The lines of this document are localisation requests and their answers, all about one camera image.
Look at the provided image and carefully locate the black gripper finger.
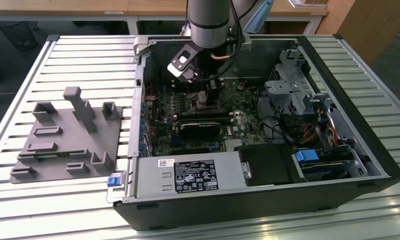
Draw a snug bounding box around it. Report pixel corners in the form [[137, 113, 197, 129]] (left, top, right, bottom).
[[205, 80, 222, 111]]

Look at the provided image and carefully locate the silver square CPU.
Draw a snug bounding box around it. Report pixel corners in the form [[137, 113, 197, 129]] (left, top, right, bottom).
[[194, 91, 211, 109]]

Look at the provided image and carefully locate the black CPU socket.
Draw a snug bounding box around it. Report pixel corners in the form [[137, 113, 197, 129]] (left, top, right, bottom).
[[187, 91, 223, 112]]

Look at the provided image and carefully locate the green motherboard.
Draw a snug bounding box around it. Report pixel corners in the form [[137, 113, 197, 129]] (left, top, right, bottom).
[[142, 76, 282, 157]]

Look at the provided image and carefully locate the black graphics card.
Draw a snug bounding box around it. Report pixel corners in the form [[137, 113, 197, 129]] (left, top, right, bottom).
[[178, 120, 223, 140]]

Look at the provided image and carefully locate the small silver heat sink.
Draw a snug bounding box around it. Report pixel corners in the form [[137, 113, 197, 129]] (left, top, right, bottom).
[[225, 139, 243, 151]]

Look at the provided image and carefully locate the silver metal drive cage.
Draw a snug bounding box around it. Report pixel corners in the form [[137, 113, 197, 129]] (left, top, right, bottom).
[[263, 48, 338, 117]]

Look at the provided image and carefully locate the black plastic shroud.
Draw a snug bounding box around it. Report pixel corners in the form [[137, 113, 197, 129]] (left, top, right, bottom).
[[237, 144, 306, 187]]

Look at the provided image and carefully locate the blue disk carrier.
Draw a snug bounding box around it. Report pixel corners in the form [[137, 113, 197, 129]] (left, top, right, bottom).
[[295, 149, 321, 164]]

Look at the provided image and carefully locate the silver power supply with label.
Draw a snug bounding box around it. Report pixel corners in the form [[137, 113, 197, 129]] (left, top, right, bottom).
[[133, 151, 249, 200]]

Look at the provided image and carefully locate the white paper tray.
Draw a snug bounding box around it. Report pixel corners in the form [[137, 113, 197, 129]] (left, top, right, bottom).
[[289, 0, 330, 9]]

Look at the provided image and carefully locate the blue case latch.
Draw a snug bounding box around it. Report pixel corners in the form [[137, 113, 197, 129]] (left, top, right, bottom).
[[107, 175, 123, 188]]

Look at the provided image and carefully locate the wooden desk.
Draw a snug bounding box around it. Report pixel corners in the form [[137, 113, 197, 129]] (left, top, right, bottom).
[[0, 0, 330, 36]]

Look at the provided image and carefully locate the black open PC case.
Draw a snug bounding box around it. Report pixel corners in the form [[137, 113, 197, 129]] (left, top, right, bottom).
[[111, 34, 400, 232]]

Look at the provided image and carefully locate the grey plastic parts rack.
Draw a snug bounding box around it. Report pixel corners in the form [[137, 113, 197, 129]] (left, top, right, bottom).
[[8, 86, 125, 185]]

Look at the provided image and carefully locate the wooden cabinet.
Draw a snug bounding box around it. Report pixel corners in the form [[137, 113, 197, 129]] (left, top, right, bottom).
[[315, 0, 400, 65]]

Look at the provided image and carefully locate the green RAM stick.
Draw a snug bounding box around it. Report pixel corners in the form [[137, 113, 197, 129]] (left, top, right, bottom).
[[35, 153, 73, 159]]

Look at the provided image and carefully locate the black mesh waste bin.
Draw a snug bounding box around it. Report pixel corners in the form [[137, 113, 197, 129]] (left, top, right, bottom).
[[0, 21, 41, 51]]

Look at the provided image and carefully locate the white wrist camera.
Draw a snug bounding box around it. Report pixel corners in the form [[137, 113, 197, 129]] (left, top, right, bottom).
[[167, 43, 202, 84]]

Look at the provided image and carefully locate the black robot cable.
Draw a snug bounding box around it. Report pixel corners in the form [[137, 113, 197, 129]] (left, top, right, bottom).
[[199, 23, 254, 85]]

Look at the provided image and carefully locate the coloured wire bundle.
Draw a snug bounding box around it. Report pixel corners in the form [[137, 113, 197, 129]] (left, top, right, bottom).
[[298, 121, 341, 149]]

